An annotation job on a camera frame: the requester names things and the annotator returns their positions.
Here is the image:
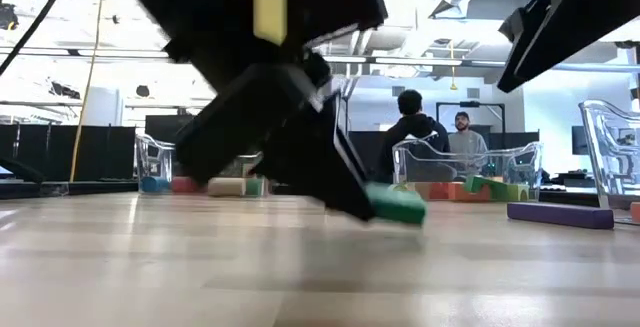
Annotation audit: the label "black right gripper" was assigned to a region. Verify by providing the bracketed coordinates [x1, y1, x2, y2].
[497, 0, 640, 94]

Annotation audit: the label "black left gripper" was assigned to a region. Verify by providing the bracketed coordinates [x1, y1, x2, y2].
[114, 0, 374, 223]

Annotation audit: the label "natural wood block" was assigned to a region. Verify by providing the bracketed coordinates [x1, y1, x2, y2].
[405, 181, 431, 201]
[207, 177, 248, 198]

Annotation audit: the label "red arch block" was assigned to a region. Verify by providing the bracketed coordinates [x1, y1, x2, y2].
[428, 181, 451, 202]

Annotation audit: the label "blue wooden cylinder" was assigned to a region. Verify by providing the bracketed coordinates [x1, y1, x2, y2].
[140, 176, 172, 194]

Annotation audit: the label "purple wooden block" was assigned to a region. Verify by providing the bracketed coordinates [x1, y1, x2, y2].
[506, 201, 616, 231]

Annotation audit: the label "long ceiling light strip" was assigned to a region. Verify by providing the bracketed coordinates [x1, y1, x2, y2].
[0, 46, 640, 73]

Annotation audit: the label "clear plastic bin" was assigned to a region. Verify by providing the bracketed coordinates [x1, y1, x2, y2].
[578, 98, 640, 227]
[392, 139, 544, 202]
[134, 134, 266, 194]

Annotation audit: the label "small yellow tag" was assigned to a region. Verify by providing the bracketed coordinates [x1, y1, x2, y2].
[214, 0, 289, 47]

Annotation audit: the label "black partition panels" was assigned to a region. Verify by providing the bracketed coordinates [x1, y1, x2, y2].
[0, 124, 541, 184]

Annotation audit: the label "black metal gantry frame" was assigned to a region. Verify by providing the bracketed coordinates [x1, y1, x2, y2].
[435, 100, 507, 136]

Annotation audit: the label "yellow hanging cord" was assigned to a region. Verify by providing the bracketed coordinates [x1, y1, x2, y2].
[448, 39, 458, 92]

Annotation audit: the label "dark wall screen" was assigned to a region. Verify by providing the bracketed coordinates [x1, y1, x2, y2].
[571, 125, 605, 157]

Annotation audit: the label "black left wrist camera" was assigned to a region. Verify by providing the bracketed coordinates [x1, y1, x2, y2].
[284, 0, 389, 51]

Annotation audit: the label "long yellow cable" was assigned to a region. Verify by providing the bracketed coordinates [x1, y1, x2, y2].
[68, 0, 106, 182]

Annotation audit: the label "black left camera cable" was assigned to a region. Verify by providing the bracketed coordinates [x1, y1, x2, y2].
[0, 0, 75, 77]

